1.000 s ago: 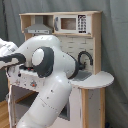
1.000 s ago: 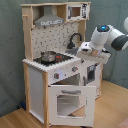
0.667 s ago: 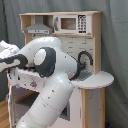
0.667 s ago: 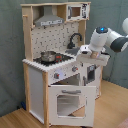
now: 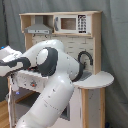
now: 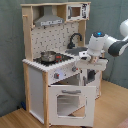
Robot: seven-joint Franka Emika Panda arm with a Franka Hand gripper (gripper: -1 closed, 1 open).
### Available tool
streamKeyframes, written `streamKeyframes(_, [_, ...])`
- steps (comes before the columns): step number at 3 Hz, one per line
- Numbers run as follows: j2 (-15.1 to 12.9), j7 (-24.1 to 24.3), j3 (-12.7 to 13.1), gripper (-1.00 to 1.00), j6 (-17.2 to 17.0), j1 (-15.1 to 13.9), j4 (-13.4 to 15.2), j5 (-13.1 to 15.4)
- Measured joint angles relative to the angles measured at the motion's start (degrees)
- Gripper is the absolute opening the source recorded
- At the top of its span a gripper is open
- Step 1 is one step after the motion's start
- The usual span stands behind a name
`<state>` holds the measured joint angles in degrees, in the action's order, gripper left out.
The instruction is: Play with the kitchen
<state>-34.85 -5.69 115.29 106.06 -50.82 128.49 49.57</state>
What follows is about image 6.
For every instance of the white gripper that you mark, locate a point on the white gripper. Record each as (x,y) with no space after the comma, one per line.
(87,61)

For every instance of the white oven door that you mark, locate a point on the white oven door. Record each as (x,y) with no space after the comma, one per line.
(71,105)

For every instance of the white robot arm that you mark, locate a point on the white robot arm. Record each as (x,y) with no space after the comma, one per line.
(99,43)

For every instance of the wooden toy kitchen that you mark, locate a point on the wooden toy kitchen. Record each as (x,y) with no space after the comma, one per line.
(39,78)

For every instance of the grey toy sink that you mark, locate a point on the grey toy sink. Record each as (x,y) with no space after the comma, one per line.
(75,51)

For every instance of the right oven knob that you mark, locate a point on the right oven knob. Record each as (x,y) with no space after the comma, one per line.
(74,69)

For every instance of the oven knob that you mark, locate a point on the oven knob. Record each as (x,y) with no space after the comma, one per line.
(74,69)
(56,75)

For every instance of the black toy faucet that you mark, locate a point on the black toy faucet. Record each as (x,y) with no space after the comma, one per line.
(73,40)

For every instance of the white cabinet door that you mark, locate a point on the white cabinet door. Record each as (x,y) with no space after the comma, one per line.
(92,77)

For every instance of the black toy stovetop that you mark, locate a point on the black toy stovetop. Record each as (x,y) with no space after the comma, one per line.
(59,58)

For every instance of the left oven knob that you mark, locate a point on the left oven knob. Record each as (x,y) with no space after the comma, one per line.
(56,75)

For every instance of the metal toy pot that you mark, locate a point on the metal toy pot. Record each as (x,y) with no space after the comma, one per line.
(48,56)

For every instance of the toy microwave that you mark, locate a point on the toy microwave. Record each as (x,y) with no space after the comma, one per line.
(78,11)

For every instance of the grey range hood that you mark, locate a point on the grey range hood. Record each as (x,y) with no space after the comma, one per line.
(48,18)

